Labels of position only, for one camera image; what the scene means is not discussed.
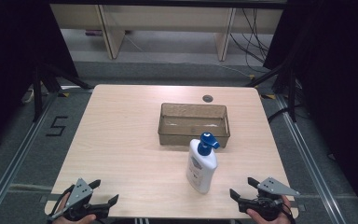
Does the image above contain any person's left hand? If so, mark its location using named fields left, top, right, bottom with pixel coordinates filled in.
left=51, top=192, right=98, bottom=224

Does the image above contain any bundle of black cables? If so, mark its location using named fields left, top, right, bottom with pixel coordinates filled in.
left=228, top=7, right=272, bottom=75

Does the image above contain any dark curtain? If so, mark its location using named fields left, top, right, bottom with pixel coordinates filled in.
left=0, top=0, right=79, bottom=157
left=263, top=0, right=358, bottom=222

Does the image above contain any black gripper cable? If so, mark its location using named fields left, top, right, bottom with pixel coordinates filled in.
left=49, top=184, right=76, bottom=218
left=280, top=199, right=296, bottom=224

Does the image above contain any white pump bottle blue cap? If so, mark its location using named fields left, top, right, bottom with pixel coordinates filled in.
left=186, top=132, right=221, bottom=195

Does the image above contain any beige wooden desk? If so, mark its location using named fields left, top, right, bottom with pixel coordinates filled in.
left=49, top=4, right=285, bottom=62

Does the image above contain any thick black floor cable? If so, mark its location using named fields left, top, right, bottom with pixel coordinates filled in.
left=267, top=105, right=295, bottom=124

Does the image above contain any person's right hand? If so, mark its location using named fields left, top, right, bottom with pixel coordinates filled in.
left=246, top=195, right=294, bottom=224

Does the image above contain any clear brown plastic box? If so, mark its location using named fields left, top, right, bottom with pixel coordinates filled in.
left=158, top=102, right=231, bottom=147

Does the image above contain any black metal stand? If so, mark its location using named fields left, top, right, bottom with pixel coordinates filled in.
left=32, top=63, right=93, bottom=123
left=245, top=62, right=300, bottom=123

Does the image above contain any aluminium floor rail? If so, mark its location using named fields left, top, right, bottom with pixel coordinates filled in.
left=0, top=90, right=61, bottom=224
left=274, top=92, right=347, bottom=224

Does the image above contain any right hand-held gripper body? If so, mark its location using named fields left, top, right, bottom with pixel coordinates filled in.
left=238, top=176, right=301, bottom=222

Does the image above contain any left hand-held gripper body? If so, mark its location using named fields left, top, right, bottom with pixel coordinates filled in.
left=47, top=177, right=110, bottom=222

